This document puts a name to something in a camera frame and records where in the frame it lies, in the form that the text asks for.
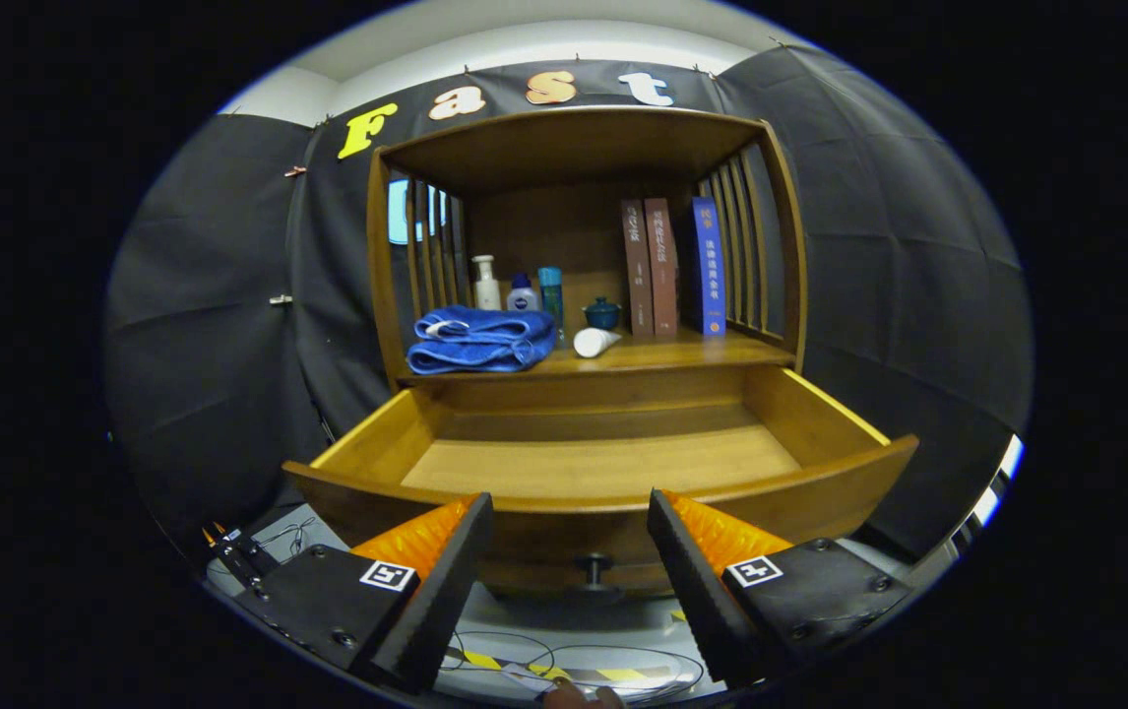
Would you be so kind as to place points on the white bottle with blue cap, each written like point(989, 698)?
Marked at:
point(523, 298)

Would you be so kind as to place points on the black drawer knob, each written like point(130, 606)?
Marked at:
point(594, 569)

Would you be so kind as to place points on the blue lidded teacup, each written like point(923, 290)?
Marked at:
point(602, 315)

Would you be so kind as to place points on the wooden cabinet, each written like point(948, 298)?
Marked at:
point(544, 217)

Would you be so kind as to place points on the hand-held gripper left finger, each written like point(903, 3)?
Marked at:
point(441, 601)

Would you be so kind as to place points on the white pump bottle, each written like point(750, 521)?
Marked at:
point(487, 292)

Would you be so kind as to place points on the reddish brown book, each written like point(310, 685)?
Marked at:
point(662, 271)

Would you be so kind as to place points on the yellow black floor tape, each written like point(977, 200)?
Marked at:
point(623, 675)

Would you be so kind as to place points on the folded blue towel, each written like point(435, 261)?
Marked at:
point(475, 340)

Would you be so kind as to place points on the blue book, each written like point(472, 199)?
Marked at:
point(709, 266)

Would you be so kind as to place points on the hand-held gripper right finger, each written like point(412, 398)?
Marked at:
point(697, 601)

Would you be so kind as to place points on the wooden drawer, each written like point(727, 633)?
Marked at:
point(603, 463)

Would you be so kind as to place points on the dark brown book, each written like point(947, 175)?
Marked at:
point(637, 276)

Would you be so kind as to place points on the teal cylindrical bottle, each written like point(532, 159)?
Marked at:
point(551, 295)

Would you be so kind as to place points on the wooden countertop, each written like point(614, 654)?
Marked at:
point(662, 350)

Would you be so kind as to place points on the white and green tube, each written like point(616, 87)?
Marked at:
point(592, 342)

